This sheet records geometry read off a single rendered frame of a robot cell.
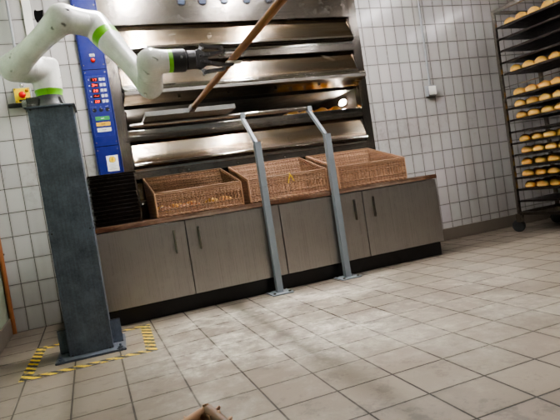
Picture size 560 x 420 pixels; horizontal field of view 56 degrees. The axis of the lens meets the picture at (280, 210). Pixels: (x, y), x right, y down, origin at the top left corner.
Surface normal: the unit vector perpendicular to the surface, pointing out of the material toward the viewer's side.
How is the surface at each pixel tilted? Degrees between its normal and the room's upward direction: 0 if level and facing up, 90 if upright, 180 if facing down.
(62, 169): 90
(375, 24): 90
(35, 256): 90
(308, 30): 70
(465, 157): 90
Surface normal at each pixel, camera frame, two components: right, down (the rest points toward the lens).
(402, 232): 0.34, -0.01
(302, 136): 0.27, -0.35
